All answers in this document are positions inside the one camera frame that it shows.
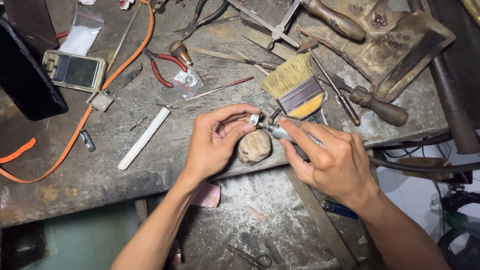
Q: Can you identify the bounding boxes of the pink paper piece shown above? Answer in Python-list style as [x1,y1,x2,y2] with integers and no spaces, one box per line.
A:
[189,182,222,208]

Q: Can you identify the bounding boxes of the dark wooden-handled scraper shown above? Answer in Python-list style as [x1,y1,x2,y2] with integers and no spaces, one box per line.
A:
[317,71,409,127]

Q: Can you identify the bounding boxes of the thick black pipe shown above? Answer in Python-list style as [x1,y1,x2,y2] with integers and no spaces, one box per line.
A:
[407,0,480,155]

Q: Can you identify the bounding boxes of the blue lighter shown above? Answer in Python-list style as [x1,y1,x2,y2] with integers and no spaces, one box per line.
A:
[322,200,359,220]

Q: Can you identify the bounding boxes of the black-handled pliers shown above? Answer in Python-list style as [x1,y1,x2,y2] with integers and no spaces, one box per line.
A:
[173,0,230,42]

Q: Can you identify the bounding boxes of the cluster of dark stones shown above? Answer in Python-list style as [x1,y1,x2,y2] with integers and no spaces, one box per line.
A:
[371,14,389,29]

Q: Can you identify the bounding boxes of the white stick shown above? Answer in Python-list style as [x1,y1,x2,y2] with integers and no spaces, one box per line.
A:
[117,107,172,171]

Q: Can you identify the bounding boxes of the graver with bulb wooden handle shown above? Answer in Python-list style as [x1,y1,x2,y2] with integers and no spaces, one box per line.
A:
[168,40,194,67]

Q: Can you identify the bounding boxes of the dusty wooden drawer tray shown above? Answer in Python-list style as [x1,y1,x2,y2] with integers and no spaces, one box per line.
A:
[135,165,357,270]

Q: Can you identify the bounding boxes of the person's left hand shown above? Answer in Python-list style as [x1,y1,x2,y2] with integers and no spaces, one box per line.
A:
[182,104,263,185]

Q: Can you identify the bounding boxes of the brown-handled screwdriver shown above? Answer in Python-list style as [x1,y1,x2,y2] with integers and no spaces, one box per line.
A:
[309,49,361,126]

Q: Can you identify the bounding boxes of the black flexible shaft cable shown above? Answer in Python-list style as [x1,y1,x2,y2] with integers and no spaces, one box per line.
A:
[368,155,480,174]

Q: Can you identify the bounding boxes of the plastic bag of white powder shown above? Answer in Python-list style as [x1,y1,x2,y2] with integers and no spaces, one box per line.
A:
[58,4,106,57]

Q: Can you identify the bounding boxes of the brass metal bracket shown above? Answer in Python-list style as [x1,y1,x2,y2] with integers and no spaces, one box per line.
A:
[397,157,454,181]

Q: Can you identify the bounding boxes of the long thin metal rod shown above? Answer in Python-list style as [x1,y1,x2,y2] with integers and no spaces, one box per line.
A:
[104,2,143,77]

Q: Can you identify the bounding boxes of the person's right hand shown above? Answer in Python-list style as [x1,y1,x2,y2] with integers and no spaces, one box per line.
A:
[278,117,380,206]

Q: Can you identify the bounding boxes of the long flat metal file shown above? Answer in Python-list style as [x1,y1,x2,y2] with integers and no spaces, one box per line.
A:
[185,45,280,70]

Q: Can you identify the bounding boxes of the red-handled needle file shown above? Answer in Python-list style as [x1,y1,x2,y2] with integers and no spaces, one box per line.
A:
[184,76,256,102]

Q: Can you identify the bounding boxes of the heap of cables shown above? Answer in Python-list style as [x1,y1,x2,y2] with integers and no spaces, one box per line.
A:
[431,180,480,270]

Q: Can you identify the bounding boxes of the small square metal block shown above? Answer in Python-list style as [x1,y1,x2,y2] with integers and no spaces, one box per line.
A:
[86,89,114,112]

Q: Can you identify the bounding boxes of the red-handled pliers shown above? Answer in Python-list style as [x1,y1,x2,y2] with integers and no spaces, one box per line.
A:
[142,47,189,89]

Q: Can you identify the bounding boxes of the burnt soldering board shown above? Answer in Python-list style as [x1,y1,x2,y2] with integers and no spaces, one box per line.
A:
[296,0,456,103]

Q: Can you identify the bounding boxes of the small clear zip bag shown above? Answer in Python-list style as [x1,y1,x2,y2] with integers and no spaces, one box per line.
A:
[172,65,205,99]

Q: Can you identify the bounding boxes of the metal saw frame wooden handle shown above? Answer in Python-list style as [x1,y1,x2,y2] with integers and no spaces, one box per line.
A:
[225,0,367,51]

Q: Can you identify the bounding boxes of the orange strap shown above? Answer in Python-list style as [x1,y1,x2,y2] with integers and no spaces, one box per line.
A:
[0,0,155,184]

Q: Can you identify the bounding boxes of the bristle brush with yellow handle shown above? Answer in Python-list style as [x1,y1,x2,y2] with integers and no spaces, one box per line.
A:
[260,52,326,121]

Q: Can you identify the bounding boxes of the dark brown pouch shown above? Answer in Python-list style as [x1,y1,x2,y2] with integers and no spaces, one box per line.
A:
[4,0,59,57]

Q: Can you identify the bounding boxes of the round wooden bench peg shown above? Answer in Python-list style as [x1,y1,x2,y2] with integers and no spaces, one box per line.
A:
[237,129,272,166]

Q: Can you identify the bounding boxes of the small black cylinder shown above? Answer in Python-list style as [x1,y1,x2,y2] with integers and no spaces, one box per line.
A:
[79,129,97,152]

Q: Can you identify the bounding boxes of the small dark scissors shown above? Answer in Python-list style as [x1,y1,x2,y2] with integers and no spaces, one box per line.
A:
[226,245,273,270]

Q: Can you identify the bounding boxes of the digital pocket scale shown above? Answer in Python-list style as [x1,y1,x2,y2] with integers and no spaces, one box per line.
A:
[41,49,108,93]

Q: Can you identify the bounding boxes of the scattered thin drill bits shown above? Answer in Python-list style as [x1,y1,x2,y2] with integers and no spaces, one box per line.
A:
[116,116,151,149]

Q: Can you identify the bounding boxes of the black phone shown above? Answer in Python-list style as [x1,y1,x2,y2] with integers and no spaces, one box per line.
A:
[0,17,69,121]

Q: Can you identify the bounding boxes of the small metal chuck key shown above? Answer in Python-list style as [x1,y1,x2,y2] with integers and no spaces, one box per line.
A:
[267,107,283,125]

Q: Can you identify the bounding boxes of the silver rotary tool handpiece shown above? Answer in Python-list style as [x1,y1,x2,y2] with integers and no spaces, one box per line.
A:
[259,121,323,146]

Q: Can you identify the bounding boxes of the thin black cable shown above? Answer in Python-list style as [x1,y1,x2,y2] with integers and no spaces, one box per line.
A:
[369,133,454,151]

